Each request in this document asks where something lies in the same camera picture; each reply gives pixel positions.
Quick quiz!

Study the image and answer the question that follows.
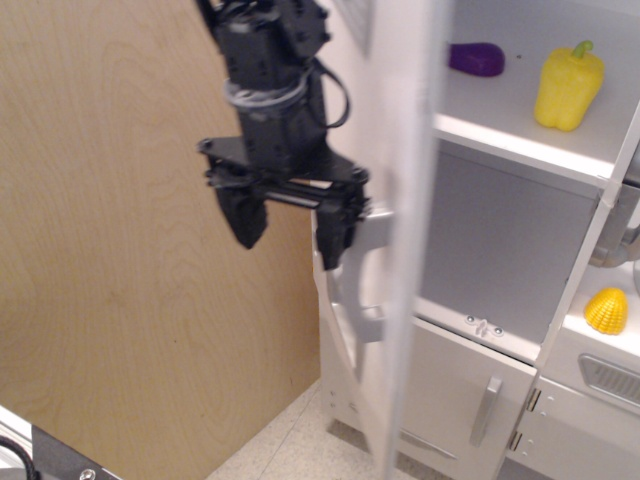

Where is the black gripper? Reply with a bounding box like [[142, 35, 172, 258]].
[[197, 100, 368, 271]]

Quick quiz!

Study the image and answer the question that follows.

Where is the white fridge door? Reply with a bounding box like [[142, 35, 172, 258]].
[[314, 1, 452, 479]]

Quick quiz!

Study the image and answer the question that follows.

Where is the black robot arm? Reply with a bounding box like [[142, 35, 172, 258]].
[[196, 1, 369, 270]]

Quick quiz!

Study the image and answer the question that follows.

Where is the white toy fridge cabinet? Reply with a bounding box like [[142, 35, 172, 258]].
[[319, 0, 640, 480]]

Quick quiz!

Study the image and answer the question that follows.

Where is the light plywood board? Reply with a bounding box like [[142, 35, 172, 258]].
[[1, 1, 319, 479]]

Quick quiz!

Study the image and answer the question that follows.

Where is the white lower freezer door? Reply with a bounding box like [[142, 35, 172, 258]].
[[398, 320, 536, 479]]

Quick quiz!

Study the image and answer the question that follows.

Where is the purple toy eggplant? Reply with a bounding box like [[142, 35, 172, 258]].
[[448, 42, 506, 77]]

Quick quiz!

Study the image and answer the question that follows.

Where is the yellow toy bell pepper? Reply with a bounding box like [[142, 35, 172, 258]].
[[533, 40, 605, 132]]

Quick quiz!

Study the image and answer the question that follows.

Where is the grey toy faucet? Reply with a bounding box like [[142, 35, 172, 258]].
[[589, 149, 640, 269]]

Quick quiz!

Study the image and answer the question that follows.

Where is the yellow toy corn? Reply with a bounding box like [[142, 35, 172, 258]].
[[584, 287, 628, 335]]

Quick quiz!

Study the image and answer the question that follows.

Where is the white toy oven unit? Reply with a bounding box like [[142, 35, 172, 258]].
[[499, 263, 639, 479]]

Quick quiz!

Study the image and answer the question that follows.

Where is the silver fridge door handle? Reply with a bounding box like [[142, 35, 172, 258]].
[[326, 206, 393, 343]]

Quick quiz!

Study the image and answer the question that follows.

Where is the silver freezer door handle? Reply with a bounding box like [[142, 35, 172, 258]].
[[469, 376, 502, 447]]

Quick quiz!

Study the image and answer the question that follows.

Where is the black metal base plate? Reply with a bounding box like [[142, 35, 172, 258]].
[[1, 406, 120, 480]]

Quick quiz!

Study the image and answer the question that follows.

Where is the black braided cable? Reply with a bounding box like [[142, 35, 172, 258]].
[[0, 437, 36, 480]]

